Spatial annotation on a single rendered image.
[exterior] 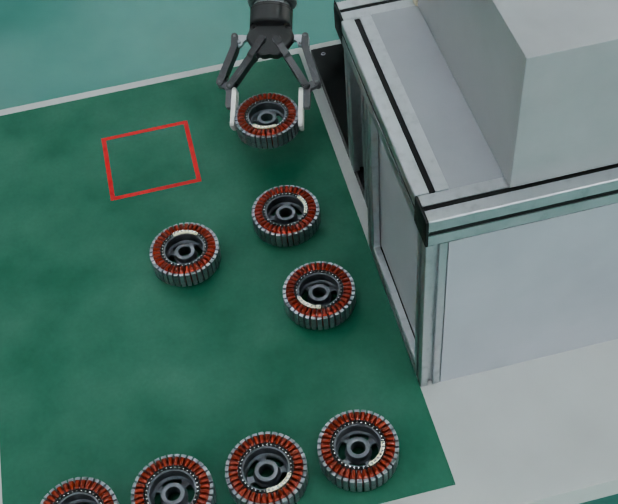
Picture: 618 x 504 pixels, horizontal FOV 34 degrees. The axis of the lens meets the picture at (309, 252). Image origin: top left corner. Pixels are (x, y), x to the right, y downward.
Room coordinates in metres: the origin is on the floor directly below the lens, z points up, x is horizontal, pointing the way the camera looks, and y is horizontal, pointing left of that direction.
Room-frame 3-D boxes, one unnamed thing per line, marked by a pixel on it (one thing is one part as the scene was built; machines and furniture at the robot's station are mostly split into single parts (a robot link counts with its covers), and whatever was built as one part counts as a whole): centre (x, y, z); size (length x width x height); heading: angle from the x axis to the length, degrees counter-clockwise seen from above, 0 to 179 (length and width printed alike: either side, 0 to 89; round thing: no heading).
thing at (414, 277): (0.90, -0.13, 0.91); 0.28 x 0.03 x 0.32; 9
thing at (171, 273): (1.05, 0.20, 0.77); 0.11 x 0.11 x 0.04
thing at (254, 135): (1.29, 0.05, 0.81); 0.11 x 0.11 x 0.04
